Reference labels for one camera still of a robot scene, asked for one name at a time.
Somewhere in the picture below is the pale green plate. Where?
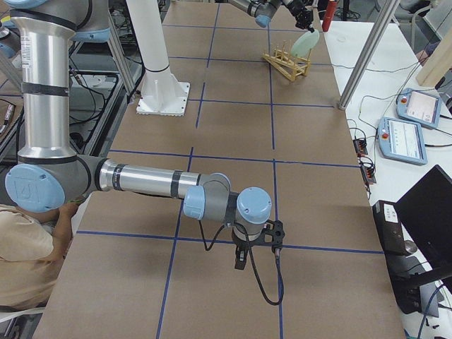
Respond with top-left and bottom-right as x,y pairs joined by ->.
290,30 -> 320,58

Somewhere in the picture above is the red bottle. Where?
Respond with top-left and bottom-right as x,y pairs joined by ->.
322,0 -> 338,32

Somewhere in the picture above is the wooden dish rack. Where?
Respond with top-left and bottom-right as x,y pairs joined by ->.
262,40 -> 312,82

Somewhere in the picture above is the teach pendant far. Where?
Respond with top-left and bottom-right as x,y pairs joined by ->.
396,88 -> 442,129

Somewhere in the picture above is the teach pendant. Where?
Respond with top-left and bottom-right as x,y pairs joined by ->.
396,88 -> 442,129
377,117 -> 428,165

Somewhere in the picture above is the wooden plank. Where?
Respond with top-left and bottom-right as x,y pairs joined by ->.
416,28 -> 452,87

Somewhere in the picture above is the black computer box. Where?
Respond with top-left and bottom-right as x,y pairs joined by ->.
372,200 -> 418,256

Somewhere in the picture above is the teach pendant near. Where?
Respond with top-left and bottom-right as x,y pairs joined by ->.
377,117 -> 428,165

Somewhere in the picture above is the black monitor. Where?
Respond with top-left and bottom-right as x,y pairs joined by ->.
388,165 -> 451,317

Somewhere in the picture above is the person in beige shirt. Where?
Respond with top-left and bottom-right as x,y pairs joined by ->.
1,203 -> 78,311

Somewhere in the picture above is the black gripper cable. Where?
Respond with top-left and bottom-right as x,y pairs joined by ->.
198,218 -> 285,306

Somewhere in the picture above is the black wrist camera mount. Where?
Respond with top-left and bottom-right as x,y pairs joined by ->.
263,220 -> 285,258

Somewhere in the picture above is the grey aluminium frame post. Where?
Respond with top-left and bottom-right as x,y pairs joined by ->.
338,0 -> 400,110

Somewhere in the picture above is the black cable hub left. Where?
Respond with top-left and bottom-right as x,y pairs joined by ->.
352,127 -> 368,156

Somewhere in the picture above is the black cable hub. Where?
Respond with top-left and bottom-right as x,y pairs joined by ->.
352,127 -> 368,156
358,156 -> 376,184

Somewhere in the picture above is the black cable hub right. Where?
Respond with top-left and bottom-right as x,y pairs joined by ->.
358,156 -> 376,184

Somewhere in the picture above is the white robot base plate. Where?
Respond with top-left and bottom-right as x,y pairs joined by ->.
136,80 -> 190,117

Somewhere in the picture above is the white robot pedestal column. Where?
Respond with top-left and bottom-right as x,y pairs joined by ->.
126,0 -> 177,95

